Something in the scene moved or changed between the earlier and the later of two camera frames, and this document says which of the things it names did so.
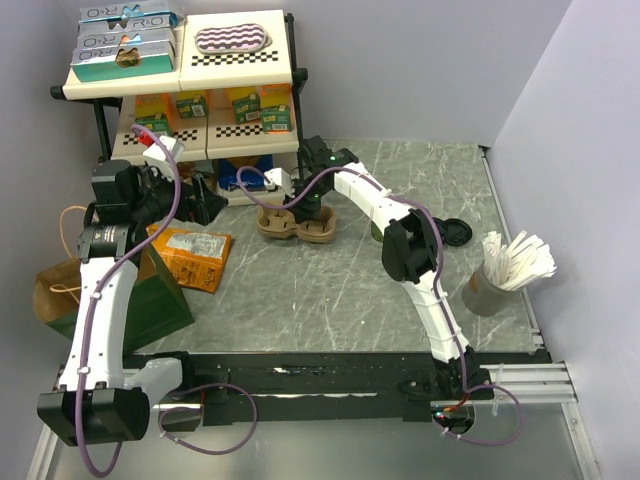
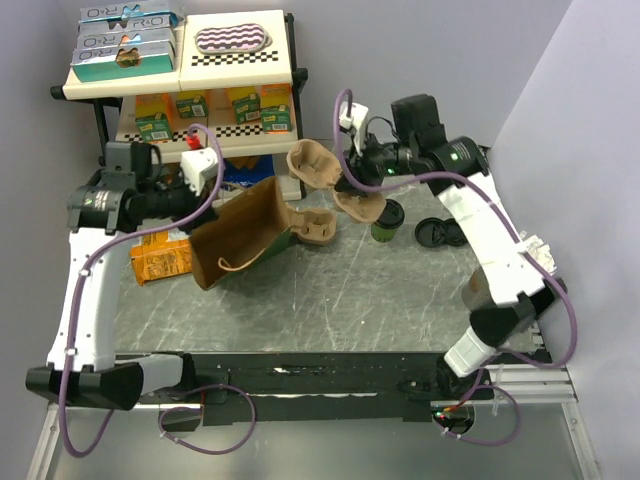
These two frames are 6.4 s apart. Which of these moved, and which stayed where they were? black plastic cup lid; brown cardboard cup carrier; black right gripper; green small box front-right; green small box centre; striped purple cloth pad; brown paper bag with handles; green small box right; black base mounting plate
Moved: black plastic cup lid; brown paper bag with handles; black right gripper
Stayed: green small box centre; green small box right; black base mounting plate; striped purple cloth pad; green small box front-right; brown cardboard cup carrier
